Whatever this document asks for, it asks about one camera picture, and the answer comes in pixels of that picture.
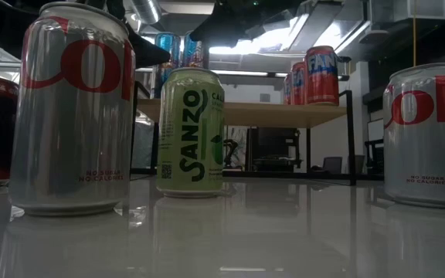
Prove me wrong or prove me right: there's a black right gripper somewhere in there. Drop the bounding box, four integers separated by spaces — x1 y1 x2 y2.
189 0 308 70

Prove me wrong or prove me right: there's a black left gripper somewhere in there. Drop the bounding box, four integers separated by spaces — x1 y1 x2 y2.
87 0 172 70

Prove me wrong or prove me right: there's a blue silver Red Bull can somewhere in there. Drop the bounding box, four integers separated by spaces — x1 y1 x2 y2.
182 32 205 70
152 32 182 100

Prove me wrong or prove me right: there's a green Sanzo can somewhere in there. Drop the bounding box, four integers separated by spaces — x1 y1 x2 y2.
155 67 226 199

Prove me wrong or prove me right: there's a silver Diet Coke can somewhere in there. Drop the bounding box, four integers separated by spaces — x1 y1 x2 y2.
382 63 445 209
8 2 137 216

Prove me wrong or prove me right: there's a grey fabric cover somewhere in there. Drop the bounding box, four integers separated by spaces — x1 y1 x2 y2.
131 111 156 171

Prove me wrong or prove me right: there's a wooden shelf with black legs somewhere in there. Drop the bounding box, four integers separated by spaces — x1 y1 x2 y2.
129 80 358 186

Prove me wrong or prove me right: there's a black desk with monitor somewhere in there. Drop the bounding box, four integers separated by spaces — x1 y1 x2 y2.
247 127 303 173

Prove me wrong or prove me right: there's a black perforated cart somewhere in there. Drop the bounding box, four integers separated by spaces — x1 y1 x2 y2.
364 138 386 177

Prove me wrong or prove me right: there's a white ceiling box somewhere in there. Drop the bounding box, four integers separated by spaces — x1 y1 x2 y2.
394 0 445 20

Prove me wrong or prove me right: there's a silver ventilation duct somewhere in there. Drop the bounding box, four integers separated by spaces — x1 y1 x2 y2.
129 0 162 26

